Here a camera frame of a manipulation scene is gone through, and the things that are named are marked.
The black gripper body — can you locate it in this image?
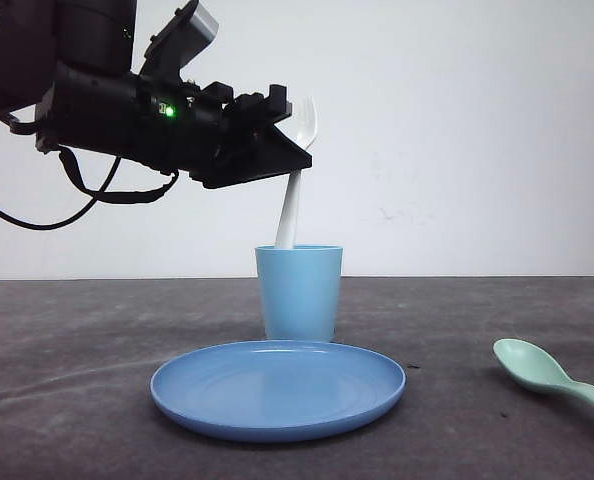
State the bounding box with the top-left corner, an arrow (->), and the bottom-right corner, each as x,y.
35,63 -> 237,183

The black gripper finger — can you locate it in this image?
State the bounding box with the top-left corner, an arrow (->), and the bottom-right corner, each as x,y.
200,84 -> 312,189

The white plastic fork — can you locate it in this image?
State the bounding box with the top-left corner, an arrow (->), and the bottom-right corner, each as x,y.
274,95 -> 318,249

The light blue plastic cup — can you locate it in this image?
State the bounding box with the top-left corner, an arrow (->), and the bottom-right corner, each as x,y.
255,245 -> 343,342

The mint green plastic spoon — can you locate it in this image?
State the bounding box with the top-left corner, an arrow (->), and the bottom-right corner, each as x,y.
492,338 -> 594,409

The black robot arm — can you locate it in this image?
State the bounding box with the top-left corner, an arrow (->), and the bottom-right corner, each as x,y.
0,1 -> 312,189

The blue plastic plate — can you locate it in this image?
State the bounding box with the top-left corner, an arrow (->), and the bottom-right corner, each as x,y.
150,340 -> 407,443

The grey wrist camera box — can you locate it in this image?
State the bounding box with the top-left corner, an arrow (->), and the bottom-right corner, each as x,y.
139,0 -> 219,85

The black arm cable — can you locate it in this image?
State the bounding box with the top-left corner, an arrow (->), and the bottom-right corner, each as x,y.
0,147 -> 181,231

